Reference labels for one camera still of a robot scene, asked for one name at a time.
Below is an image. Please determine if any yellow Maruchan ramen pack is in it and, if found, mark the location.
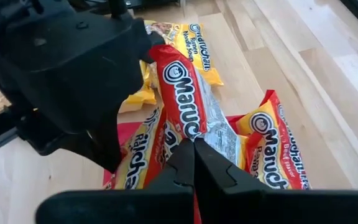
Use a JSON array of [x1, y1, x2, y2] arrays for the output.
[[118, 60, 158, 114], [144, 20, 224, 87]]

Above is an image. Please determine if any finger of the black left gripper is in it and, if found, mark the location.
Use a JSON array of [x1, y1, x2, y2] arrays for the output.
[[82, 124, 124, 174], [143, 30, 166, 63]]

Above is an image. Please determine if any red Maruchan ramen pack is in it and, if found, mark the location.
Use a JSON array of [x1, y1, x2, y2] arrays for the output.
[[149, 44, 241, 167], [104, 105, 169, 190], [234, 89, 312, 190]]

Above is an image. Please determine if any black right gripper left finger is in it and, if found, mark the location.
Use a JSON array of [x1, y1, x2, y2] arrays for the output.
[[35, 138, 196, 224]]

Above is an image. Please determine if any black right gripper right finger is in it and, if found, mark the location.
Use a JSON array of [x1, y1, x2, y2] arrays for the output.
[[193, 138, 358, 224]]

